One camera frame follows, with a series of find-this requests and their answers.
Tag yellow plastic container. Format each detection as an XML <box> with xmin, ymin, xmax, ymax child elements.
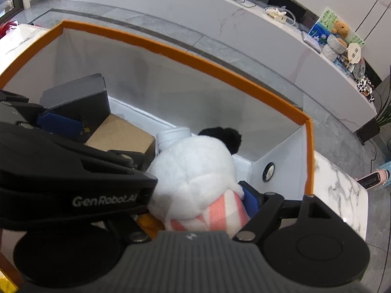
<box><xmin>136</xmin><ymin>214</ymin><xmax>165</xmax><ymax>239</ymax></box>

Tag brown cardboard box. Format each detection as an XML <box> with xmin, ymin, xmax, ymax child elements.
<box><xmin>85</xmin><ymin>114</ymin><xmax>156</xmax><ymax>162</ymax></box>

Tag white marble tv console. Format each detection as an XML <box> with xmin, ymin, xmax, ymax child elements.
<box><xmin>46</xmin><ymin>0</ymin><xmax>378</xmax><ymax>133</ymax></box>

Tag pink space heater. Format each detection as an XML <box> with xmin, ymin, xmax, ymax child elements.
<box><xmin>357</xmin><ymin>171</ymin><xmax>390</xmax><ymax>190</ymax></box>

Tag red feathery plant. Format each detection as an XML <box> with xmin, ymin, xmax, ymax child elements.
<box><xmin>0</xmin><ymin>21</ymin><xmax>19</xmax><ymax>39</ymax></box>

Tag black white cow figurines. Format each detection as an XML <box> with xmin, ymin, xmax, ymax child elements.
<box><xmin>356</xmin><ymin>78</ymin><xmax>376</xmax><ymax>101</ymax></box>

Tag tall plant in black pot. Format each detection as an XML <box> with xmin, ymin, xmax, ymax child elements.
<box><xmin>356</xmin><ymin>76</ymin><xmax>391</xmax><ymax>144</ymax></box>

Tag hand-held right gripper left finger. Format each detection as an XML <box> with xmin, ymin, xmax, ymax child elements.
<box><xmin>105</xmin><ymin>218</ymin><xmax>152</xmax><ymax>245</ymax></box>

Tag small brown teddy bear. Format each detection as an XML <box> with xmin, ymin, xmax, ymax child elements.
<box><xmin>332</xmin><ymin>21</ymin><xmax>350</xmax><ymax>37</ymax></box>

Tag white round fan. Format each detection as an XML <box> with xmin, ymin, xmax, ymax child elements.
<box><xmin>348</xmin><ymin>43</ymin><xmax>362</xmax><ymax>64</ymax></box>

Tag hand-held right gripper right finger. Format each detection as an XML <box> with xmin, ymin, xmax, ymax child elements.
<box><xmin>233</xmin><ymin>181</ymin><xmax>332</xmax><ymax>242</ymax></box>

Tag green landscape painting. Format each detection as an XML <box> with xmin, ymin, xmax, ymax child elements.
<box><xmin>308</xmin><ymin>8</ymin><xmax>365</xmax><ymax>48</ymax></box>

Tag white panda plush striped pants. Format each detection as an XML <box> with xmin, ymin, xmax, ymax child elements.
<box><xmin>148</xmin><ymin>126</ymin><xmax>251</xmax><ymax>231</ymax></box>

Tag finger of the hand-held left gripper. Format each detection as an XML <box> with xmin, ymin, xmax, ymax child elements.
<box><xmin>0</xmin><ymin>121</ymin><xmax>148</xmax><ymax>174</ymax></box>
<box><xmin>0</xmin><ymin>90</ymin><xmax>82</xmax><ymax>143</ymax></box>

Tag orange cardboard storage box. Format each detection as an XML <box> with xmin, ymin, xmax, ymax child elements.
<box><xmin>0</xmin><ymin>20</ymin><xmax>315</xmax><ymax>251</ymax></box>

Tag white canister peach print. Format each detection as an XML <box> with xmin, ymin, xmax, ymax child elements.
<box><xmin>156</xmin><ymin>126</ymin><xmax>192</xmax><ymax>151</ymax></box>

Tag dark grey box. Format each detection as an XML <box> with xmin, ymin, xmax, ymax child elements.
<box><xmin>40</xmin><ymin>73</ymin><xmax>111</xmax><ymax>144</ymax></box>

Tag decorated plate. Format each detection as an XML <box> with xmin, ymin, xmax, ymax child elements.
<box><xmin>353</xmin><ymin>59</ymin><xmax>366</xmax><ymax>80</ymax></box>

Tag white power strip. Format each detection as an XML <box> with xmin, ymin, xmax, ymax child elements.
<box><xmin>264</xmin><ymin>6</ymin><xmax>295</xmax><ymax>25</ymax></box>

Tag grey tablet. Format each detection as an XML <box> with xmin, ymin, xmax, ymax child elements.
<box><xmin>301</xmin><ymin>31</ymin><xmax>323</xmax><ymax>52</ymax></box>

